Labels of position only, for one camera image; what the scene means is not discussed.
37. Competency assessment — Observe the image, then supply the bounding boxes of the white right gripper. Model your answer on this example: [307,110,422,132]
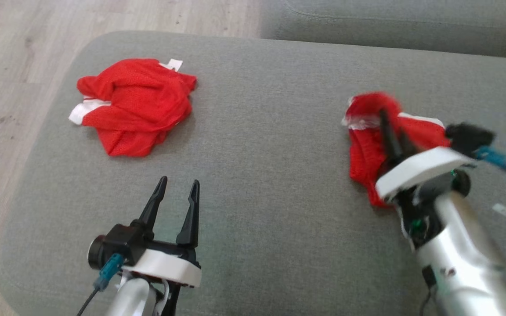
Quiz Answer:
[375,108,478,251]

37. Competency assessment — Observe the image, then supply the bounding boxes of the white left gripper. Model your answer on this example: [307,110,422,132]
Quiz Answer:
[120,176,202,316]

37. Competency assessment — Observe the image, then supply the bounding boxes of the red basketball jersey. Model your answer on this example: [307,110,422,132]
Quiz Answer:
[342,91,452,208]

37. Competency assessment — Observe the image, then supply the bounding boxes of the red mesh shorts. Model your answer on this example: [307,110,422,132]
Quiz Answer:
[68,58,198,158]

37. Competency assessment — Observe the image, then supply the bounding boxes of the grey sofa seat cushion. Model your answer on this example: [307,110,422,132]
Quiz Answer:
[0,30,506,316]

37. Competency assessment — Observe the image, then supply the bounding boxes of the grey sofa back cushion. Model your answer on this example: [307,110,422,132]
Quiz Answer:
[259,0,506,60]

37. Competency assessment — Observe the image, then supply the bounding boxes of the blue left camera connector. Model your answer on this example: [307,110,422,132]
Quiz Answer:
[93,253,125,292]

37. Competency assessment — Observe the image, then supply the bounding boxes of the blue camera connector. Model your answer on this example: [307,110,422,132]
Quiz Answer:
[93,253,125,292]
[474,146,506,173]

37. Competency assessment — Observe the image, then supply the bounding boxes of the blue right camera connector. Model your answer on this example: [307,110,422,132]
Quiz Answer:
[474,146,506,173]

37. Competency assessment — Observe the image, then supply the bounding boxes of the black left camera cable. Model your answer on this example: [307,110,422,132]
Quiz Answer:
[76,287,101,316]

